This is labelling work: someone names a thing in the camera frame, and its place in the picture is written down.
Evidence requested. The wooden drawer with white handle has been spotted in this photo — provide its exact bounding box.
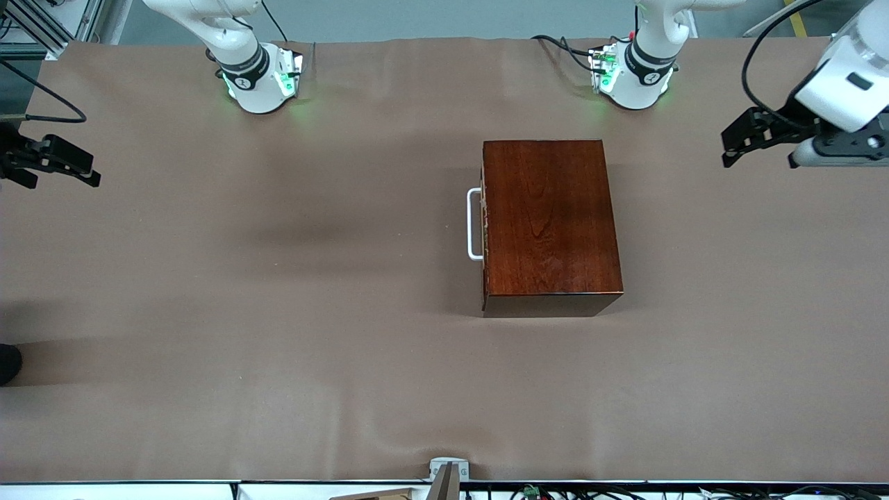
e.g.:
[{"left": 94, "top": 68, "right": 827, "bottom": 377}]
[{"left": 466, "top": 186, "right": 488, "bottom": 263}]

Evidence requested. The grey metal bar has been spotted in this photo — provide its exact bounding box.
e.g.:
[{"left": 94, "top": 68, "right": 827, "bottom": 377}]
[{"left": 742, "top": 0, "right": 813, "bottom": 39}]

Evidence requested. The black round object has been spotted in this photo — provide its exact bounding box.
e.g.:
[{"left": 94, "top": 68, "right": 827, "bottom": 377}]
[{"left": 0, "top": 343, "right": 24, "bottom": 387}]

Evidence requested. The dark brown wooden cabinet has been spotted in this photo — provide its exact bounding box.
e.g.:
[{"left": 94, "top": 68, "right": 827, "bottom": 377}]
[{"left": 481, "top": 139, "right": 624, "bottom": 319}]

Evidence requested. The brown table cloth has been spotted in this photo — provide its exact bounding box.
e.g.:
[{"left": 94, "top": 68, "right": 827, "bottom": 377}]
[{"left": 0, "top": 37, "right": 889, "bottom": 484}]

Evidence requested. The light wooden board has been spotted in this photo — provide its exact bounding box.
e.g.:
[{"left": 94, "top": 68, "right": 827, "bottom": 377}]
[{"left": 328, "top": 487, "right": 415, "bottom": 500}]

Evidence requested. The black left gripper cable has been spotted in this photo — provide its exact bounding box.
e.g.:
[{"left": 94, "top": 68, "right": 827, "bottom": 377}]
[{"left": 740, "top": 0, "right": 829, "bottom": 130}]

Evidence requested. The aluminium frame structure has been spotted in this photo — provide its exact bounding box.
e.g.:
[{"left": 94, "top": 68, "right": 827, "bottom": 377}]
[{"left": 0, "top": 0, "right": 133, "bottom": 60}]

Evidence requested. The black left arm base cable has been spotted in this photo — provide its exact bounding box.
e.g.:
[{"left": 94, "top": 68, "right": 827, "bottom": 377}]
[{"left": 531, "top": 33, "right": 599, "bottom": 74}]

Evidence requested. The black arm base cable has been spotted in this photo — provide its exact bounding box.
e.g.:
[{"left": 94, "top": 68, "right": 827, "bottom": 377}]
[
  {"left": 531, "top": 33, "right": 599, "bottom": 74},
  {"left": 260, "top": 0, "right": 290, "bottom": 44}
]

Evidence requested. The black right arm base cable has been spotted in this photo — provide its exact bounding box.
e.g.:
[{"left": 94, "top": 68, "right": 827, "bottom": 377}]
[{"left": 260, "top": 0, "right": 290, "bottom": 44}]

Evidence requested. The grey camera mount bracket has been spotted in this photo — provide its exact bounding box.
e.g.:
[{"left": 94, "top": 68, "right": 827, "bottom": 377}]
[{"left": 429, "top": 456, "right": 470, "bottom": 500}]

